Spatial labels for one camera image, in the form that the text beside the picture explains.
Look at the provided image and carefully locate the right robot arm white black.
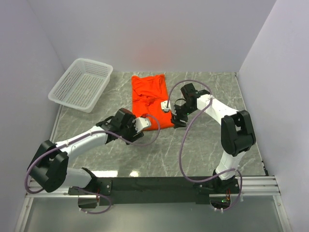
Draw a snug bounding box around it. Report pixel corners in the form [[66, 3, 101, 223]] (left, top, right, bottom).
[[161, 80, 256, 193]]

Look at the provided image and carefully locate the aluminium extrusion rail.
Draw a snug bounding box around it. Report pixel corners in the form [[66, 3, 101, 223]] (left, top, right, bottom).
[[14, 71, 290, 232]]

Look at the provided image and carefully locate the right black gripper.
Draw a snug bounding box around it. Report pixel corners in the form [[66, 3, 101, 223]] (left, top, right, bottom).
[[170, 102, 197, 129]]

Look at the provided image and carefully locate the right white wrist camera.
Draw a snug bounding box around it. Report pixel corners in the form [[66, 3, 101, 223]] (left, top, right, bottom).
[[160, 100, 172, 113]]

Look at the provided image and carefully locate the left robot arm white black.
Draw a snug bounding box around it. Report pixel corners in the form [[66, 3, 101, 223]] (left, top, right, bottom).
[[26, 108, 151, 194]]

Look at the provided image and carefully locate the white perforated plastic basket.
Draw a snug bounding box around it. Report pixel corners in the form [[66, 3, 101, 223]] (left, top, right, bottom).
[[48, 58, 113, 113]]

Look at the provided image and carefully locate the orange t shirt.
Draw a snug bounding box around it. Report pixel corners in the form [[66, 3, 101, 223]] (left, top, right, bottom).
[[131, 74, 173, 131]]

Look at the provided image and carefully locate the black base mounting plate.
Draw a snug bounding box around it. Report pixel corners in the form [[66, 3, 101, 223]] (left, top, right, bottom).
[[69, 177, 240, 204]]

